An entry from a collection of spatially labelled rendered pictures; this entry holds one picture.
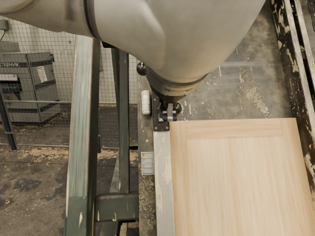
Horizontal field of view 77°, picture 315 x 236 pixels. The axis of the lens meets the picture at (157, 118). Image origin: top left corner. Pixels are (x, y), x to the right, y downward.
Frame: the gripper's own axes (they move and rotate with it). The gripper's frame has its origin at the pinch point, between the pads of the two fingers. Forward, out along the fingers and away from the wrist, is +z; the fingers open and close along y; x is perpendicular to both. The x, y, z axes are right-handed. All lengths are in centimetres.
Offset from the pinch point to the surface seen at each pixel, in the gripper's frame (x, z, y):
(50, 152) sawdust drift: -152, 275, -8
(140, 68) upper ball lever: -5.3, 0.9, -11.3
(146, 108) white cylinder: -3.8, 13.6, -3.6
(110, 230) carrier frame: -21, 54, 43
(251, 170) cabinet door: 28.9, 14.9, 17.0
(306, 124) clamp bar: 46.9, 10.9, 3.6
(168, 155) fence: 2.3, 12.5, 11.5
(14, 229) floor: -126, 160, 68
